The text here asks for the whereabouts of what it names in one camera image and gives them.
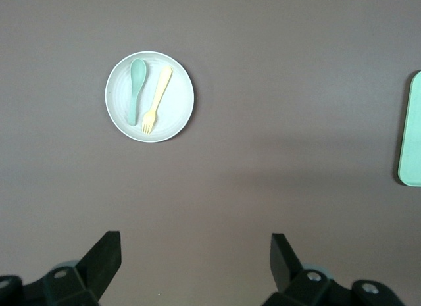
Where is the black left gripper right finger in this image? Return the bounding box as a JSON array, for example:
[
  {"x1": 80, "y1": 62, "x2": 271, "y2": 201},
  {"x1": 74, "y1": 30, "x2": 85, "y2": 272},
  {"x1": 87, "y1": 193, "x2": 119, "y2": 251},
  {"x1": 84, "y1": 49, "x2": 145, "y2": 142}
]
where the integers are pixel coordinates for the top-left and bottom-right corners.
[{"x1": 262, "y1": 233, "x2": 353, "y2": 306}]

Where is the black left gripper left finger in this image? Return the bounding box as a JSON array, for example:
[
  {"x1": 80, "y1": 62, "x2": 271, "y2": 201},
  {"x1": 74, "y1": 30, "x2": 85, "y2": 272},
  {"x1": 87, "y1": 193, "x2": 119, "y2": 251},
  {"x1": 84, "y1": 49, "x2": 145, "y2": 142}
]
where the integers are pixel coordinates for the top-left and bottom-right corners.
[{"x1": 22, "y1": 231, "x2": 122, "y2": 306}]

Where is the round white plate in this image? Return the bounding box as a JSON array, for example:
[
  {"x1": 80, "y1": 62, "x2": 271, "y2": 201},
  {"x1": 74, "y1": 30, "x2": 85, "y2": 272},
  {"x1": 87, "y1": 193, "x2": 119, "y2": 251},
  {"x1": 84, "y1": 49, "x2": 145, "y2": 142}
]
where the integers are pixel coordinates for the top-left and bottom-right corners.
[{"x1": 105, "y1": 51, "x2": 197, "y2": 143}]

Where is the yellow plastic fork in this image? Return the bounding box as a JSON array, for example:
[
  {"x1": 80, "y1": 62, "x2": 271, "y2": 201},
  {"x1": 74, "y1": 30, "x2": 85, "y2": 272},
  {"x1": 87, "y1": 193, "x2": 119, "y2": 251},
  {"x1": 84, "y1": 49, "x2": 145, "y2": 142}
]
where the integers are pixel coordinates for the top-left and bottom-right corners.
[{"x1": 141, "y1": 66, "x2": 174, "y2": 135}]

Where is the green plastic spoon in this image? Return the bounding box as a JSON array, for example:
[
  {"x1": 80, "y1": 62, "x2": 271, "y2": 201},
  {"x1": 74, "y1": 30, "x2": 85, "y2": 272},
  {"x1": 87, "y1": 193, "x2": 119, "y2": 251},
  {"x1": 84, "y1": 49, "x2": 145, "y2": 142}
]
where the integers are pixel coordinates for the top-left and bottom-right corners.
[{"x1": 128, "y1": 58, "x2": 148, "y2": 126}]

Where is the light green rectangular tray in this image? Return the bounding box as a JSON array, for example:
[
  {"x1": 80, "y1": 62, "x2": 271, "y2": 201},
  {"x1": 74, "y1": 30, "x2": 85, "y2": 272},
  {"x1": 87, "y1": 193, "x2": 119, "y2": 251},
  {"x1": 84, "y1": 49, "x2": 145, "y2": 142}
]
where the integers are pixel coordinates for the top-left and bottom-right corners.
[{"x1": 396, "y1": 70, "x2": 421, "y2": 188}]

